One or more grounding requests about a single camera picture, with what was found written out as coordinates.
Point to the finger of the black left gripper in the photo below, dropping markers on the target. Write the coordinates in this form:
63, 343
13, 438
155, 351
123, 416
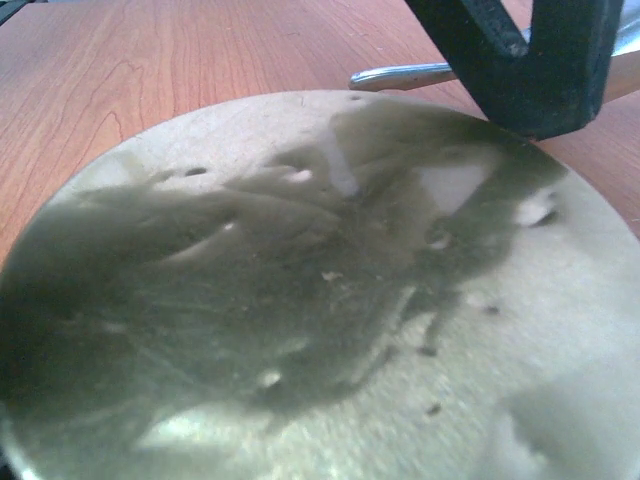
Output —
542, 86

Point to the silver metal scoop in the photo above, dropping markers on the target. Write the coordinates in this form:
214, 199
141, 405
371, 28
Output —
623, 73

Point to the white jar lid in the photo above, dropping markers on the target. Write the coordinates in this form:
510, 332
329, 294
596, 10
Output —
322, 285

